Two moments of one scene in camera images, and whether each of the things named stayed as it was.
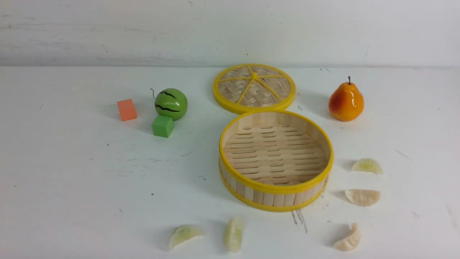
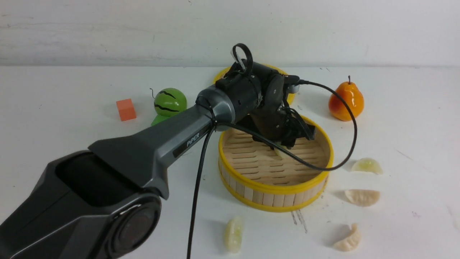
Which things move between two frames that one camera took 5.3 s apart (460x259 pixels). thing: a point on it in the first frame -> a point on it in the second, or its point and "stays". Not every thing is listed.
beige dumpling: (363, 197) stays
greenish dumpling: (183, 232) -> (281, 154)
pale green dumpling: (367, 164) stays
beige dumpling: (351, 242) stays
